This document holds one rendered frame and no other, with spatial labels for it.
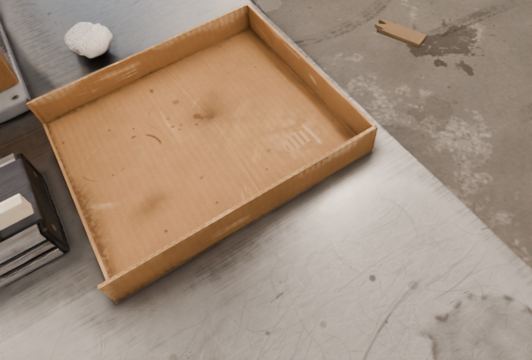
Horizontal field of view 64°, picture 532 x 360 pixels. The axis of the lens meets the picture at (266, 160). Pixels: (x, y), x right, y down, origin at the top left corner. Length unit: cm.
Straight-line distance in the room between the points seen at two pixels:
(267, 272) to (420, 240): 15
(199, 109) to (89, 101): 14
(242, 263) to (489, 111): 141
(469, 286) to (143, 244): 30
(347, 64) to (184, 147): 135
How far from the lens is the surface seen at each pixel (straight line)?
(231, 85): 54
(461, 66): 186
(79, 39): 64
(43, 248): 46
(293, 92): 53
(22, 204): 42
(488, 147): 162
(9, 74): 63
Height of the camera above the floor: 122
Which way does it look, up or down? 55 degrees down
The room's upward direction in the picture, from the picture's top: 8 degrees counter-clockwise
